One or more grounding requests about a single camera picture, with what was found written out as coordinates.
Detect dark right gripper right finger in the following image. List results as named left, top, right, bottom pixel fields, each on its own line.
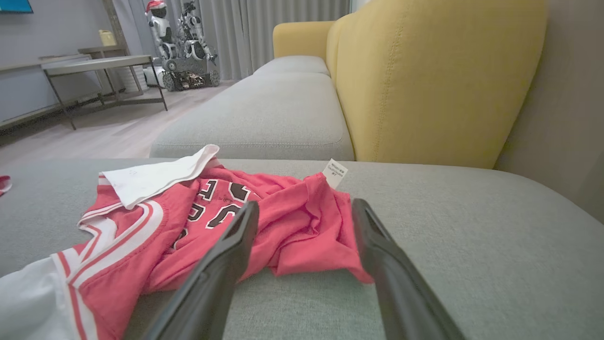
left=352, top=198, right=466, bottom=340

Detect wheeled robot platform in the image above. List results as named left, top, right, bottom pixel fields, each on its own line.
left=161, top=57, right=221, bottom=92

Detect small grey side table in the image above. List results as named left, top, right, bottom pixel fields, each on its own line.
left=78, top=45, right=144, bottom=95

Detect blue tv screen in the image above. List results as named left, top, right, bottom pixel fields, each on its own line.
left=0, top=0, right=34, bottom=14

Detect white humanoid robot red hat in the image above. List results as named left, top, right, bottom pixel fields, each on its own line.
left=144, top=0, right=179, bottom=61

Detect red shorts with white panels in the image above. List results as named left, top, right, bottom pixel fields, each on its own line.
left=0, top=144, right=376, bottom=340

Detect grey pleated curtain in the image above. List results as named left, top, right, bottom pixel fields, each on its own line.
left=113, top=0, right=352, bottom=81

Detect beige grey sofa back cushion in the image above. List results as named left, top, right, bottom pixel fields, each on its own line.
left=493, top=0, right=604, bottom=225

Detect large grey sofa seat cushion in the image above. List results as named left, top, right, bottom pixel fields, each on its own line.
left=0, top=158, right=604, bottom=340

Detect white black humanoid robot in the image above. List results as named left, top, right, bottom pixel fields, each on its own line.
left=178, top=0, right=220, bottom=64

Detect yellow sofa armrest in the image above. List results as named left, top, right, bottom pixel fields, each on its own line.
left=272, top=21, right=336, bottom=60

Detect grey table black metal legs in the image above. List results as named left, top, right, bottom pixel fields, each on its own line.
left=42, top=55, right=169, bottom=130

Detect yellow sofa back cushion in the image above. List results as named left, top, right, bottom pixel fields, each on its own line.
left=326, top=0, right=548, bottom=169

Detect white ribbed basket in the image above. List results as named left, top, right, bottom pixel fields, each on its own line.
left=116, top=66, right=148, bottom=94

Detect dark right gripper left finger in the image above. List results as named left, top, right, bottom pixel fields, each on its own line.
left=142, top=201, right=260, bottom=340

